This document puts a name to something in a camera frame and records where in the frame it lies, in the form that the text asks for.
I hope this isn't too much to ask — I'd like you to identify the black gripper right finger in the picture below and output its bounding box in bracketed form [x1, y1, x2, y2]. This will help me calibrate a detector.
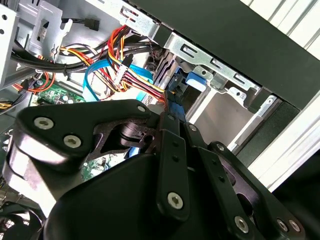
[180, 122, 306, 240]

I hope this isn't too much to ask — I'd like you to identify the hard disk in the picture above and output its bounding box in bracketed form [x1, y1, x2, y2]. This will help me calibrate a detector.
[166, 66, 208, 123]

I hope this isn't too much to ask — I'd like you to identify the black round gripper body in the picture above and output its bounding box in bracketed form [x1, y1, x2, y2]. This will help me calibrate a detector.
[43, 153, 235, 240]

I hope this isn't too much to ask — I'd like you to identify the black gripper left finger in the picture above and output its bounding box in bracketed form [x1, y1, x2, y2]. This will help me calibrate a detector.
[2, 99, 191, 223]

